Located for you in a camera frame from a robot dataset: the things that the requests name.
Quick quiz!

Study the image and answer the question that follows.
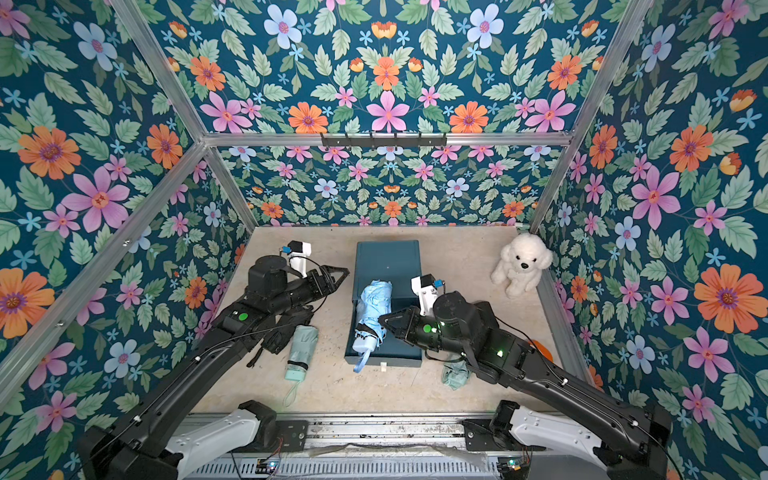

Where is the left mint green umbrella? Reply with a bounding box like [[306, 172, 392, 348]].
[[283, 325, 319, 407]]

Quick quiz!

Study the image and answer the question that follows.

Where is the teal plastic drawer cabinet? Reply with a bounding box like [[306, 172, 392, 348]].
[[344, 240, 422, 373]]

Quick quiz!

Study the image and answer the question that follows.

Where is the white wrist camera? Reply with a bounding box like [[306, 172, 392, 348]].
[[280, 240, 312, 278], [411, 274, 444, 317]]

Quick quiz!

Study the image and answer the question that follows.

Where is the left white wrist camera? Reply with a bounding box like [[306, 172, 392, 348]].
[[280, 240, 312, 278]]

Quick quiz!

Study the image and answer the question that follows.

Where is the right mint green umbrella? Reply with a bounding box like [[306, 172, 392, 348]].
[[441, 360, 471, 391]]

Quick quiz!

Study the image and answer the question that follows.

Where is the orange white round object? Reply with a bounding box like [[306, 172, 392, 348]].
[[528, 340, 554, 362]]

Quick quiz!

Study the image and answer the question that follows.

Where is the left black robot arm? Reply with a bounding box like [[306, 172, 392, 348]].
[[77, 255, 350, 479]]

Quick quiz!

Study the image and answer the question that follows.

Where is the light blue umbrella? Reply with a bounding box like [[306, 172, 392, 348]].
[[352, 280, 392, 373]]

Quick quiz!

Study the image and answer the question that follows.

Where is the mint green umbrella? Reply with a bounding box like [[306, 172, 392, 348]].
[[441, 360, 471, 391], [283, 325, 319, 407]]

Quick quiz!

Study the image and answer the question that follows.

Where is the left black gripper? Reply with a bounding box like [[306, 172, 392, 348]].
[[264, 265, 348, 318]]

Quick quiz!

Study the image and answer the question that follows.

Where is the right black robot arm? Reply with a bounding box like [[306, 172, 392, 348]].
[[380, 292, 671, 479]]

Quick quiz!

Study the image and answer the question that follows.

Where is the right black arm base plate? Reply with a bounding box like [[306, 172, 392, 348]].
[[461, 400, 545, 452]]

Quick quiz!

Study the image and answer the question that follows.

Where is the black wall hook rail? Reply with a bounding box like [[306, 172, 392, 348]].
[[320, 133, 448, 149]]

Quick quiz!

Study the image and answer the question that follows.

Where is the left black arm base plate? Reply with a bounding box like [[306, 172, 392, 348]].
[[238, 400, 309, 453]]

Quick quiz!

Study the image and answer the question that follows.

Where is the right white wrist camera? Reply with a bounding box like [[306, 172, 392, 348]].
[[411, 274, 444, 317]]

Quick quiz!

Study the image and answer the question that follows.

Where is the white plush dog toy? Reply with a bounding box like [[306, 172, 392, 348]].
[[490, 233, 554, 298]]

